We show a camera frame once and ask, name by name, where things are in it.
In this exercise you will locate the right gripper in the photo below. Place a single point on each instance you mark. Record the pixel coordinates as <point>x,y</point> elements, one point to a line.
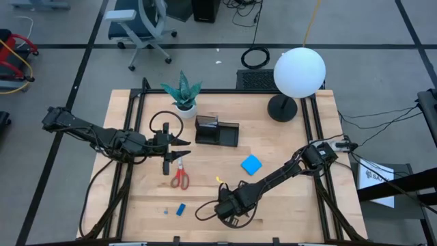
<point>229,206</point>

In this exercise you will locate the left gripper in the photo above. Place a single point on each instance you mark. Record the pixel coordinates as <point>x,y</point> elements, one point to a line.
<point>160,145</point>

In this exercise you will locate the blue sticky note pad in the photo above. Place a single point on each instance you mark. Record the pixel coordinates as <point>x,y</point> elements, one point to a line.
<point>251,165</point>

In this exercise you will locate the blue eraser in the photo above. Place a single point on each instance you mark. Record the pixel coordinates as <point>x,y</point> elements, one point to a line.
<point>181,209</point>

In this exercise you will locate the black mesh desk organizer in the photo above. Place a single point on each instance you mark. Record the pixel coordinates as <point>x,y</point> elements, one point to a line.
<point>227,136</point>

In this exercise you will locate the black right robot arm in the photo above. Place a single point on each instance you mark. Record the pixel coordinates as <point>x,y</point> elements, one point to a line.
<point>280,174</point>

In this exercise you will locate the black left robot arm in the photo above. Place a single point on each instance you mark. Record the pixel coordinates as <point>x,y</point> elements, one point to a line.
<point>102,136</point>

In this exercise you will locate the blue and grey office chair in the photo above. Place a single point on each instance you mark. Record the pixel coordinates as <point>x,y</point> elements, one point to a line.
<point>126,24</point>

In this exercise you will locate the yellow tag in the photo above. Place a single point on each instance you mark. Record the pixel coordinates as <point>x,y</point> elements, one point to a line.
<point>219,180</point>

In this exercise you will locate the green plant in white pot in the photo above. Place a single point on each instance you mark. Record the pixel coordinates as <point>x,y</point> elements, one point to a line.
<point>186,111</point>

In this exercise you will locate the black table clamp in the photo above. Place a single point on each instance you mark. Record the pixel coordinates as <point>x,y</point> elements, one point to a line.
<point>276,240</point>
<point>176,240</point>

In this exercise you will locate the black floor vent grille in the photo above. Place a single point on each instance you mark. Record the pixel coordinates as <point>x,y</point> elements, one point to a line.
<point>254,80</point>

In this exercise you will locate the black computer tower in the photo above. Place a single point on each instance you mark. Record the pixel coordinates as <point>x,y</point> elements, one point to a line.
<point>206,10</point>

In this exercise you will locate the white globe lamp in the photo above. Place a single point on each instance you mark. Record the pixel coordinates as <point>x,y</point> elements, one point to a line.
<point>299,71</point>

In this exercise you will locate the white paper sign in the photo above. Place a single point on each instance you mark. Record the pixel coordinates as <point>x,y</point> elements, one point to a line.
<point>382,194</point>

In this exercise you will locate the black metal beam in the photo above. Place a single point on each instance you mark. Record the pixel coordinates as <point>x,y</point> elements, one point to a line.
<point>403,184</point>

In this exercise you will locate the black caster base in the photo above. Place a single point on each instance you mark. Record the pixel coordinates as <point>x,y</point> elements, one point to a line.
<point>3,119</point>

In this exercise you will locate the grey desk base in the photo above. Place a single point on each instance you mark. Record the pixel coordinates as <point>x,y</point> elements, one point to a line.
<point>41,4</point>

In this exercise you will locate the red and black cart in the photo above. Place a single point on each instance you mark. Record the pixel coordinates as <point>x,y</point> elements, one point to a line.
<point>10,41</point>

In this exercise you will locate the black equipment stand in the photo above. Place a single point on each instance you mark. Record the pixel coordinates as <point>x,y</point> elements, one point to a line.
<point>430,109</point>

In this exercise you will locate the black aluminium table frame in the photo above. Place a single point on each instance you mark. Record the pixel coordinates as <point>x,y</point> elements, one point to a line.
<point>222,91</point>

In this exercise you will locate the silver aluminium bracket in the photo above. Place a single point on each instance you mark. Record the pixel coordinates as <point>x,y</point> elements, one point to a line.
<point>128,244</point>

